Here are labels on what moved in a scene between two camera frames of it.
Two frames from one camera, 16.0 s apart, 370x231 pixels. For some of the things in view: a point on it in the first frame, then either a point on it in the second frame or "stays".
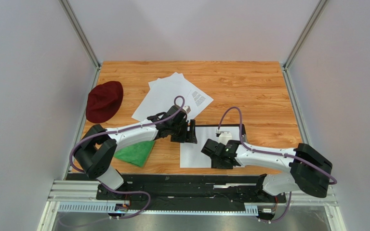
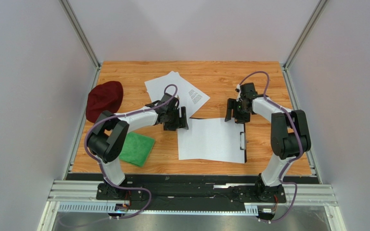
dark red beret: (104, 99) stays
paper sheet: (161, 96) -> (213, 139)
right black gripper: (213, 151) -> (236, 113)
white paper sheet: (191, 154) -> (155, 87)
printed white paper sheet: (196, 99) stays
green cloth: (137, 153) stays
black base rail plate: (186, 190) stays
